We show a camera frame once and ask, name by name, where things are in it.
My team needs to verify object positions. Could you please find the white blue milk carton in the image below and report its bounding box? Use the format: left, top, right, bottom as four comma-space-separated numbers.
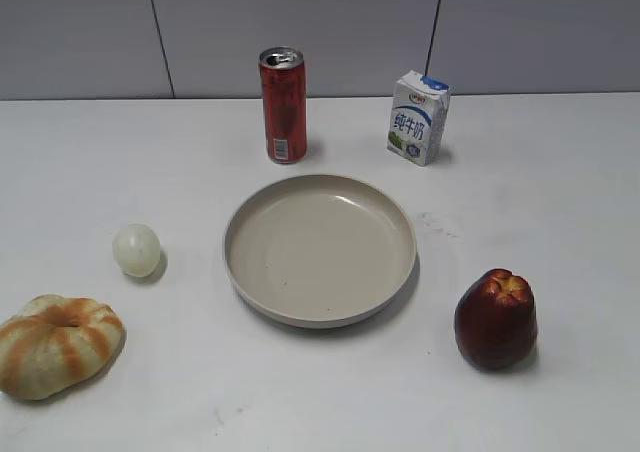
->
387, 71, 450, 167

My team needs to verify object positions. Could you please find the white egg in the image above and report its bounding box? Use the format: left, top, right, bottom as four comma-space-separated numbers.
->
112, 224, 161, 278

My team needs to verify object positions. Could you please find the dark red apple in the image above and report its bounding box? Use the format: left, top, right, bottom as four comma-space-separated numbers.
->
454, 268, 538, 370

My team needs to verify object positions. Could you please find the striped round bread bun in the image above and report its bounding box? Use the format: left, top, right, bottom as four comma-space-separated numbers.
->
1, 294, 125, 401

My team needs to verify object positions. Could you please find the beige round plate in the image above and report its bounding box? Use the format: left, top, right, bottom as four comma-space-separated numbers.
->
222, 174, 420, 330

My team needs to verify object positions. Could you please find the red soda can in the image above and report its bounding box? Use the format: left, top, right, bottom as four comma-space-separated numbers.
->
258, 46, 307, 164

